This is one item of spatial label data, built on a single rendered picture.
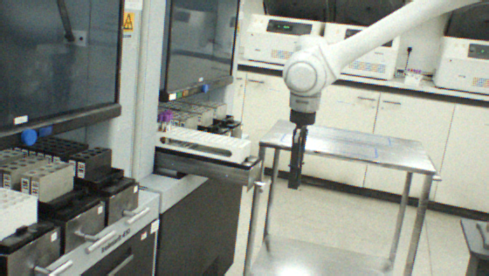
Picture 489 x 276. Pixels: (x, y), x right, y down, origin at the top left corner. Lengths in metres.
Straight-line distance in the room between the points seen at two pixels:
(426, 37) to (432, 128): 0.90
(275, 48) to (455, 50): 1.27
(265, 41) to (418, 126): 1.29
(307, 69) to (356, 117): 2.58
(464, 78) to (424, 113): 0.35
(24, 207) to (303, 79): 0.66
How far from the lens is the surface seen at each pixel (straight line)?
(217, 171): 1.46
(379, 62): 3.68
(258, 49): 3.82
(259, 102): 3.84
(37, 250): 0.99
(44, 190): 1.08
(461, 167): 3.81
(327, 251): 2.24
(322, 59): 1.20
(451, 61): 3.69
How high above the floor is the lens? 1.24
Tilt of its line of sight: 14 degrees down
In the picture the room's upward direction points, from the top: 7 degrees clockwise
